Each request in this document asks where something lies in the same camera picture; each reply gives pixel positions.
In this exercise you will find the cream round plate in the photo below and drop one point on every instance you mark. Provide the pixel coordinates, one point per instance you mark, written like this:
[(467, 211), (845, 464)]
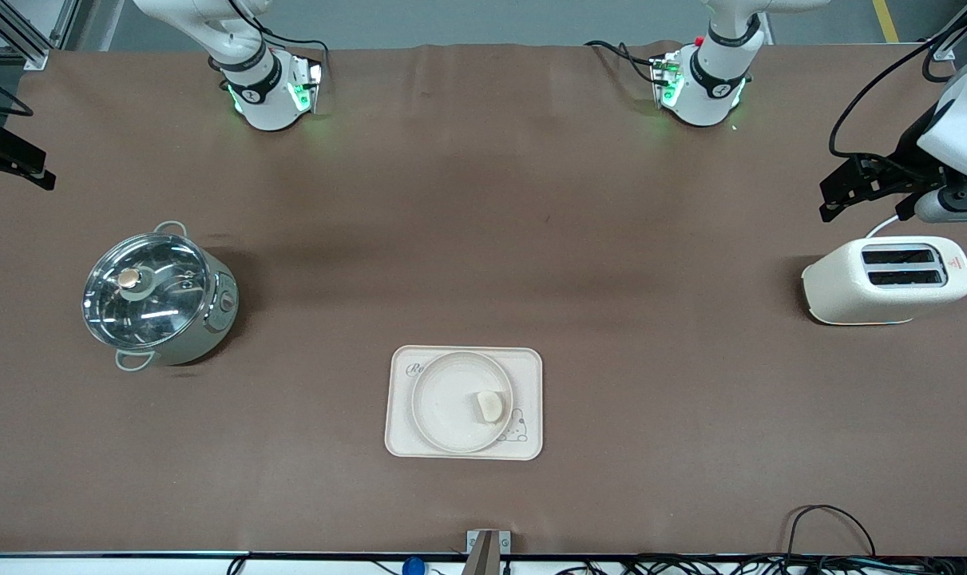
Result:
[(447, 399)]

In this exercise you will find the blue round knob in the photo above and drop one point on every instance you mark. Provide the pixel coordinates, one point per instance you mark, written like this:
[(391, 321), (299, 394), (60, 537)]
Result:
[(412, 567)]

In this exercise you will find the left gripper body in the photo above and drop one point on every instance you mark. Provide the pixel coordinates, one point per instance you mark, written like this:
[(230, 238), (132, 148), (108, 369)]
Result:
[(908, 151)]

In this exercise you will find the cream two-slot toaster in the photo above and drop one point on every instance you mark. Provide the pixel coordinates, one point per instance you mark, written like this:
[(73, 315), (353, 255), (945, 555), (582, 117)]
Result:
[(858, 291)]

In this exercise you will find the aluminium frame profile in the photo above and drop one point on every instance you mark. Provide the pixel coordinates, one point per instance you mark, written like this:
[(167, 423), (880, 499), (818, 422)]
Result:
[(20, 36), (950, 44)]

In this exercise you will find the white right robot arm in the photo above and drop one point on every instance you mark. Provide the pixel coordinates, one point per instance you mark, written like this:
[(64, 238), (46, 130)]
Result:
[(259, 100)]

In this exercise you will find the silver electric cooking pot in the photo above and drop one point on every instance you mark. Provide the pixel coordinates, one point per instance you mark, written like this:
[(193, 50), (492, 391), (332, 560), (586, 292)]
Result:
[(204, 327)]

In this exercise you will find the cream rabbit print tray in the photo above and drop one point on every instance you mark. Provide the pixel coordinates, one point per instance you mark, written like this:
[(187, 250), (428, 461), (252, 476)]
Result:
[(527, 367)]

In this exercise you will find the brown table mat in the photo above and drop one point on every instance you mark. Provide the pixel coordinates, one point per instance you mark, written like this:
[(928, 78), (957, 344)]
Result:
[(483, 200)]

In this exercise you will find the glass pot lid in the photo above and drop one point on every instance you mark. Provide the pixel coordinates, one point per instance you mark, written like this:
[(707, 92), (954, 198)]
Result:
[(144, 291)]

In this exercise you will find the grey metal camera bracket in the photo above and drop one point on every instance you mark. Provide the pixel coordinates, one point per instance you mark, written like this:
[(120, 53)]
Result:
[(487, 547)]

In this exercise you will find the small pale bun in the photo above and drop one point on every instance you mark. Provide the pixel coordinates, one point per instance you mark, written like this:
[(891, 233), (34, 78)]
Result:
[(489, 406)]

